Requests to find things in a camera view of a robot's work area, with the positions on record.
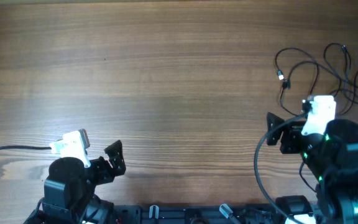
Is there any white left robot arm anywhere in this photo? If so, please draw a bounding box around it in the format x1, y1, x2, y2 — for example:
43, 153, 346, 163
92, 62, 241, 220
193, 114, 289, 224
24, 140, 126, 224

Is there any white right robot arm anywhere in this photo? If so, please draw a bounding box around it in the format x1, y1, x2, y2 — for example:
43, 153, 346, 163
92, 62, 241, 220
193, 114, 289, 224
267, 113, 358, 223

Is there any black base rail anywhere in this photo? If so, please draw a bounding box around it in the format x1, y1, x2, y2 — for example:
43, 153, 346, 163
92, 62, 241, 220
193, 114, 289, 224
112, 204, 280, 224

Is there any black left camera cable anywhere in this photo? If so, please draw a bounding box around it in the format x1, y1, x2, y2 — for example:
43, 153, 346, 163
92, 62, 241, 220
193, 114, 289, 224
0, 144, 52, 160

